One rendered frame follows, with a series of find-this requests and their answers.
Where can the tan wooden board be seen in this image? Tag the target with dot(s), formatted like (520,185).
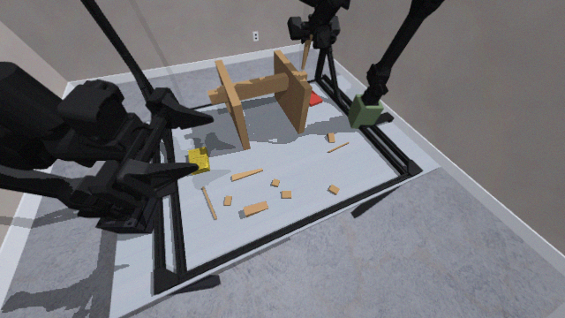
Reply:
(236,111)
(295,100)

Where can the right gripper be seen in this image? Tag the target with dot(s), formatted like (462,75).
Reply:
(131,183)

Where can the brown wooden rail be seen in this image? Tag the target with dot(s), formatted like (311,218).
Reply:
(252,88)

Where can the red flat block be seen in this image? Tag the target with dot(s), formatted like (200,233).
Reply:
(315,99)

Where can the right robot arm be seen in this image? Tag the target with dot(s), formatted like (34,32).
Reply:
(29,109)

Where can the yellow block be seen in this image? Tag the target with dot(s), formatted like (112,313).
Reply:
(199,156)

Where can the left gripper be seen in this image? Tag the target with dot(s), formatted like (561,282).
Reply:
(300,30)

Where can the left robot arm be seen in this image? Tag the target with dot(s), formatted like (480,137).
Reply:
(379,73)

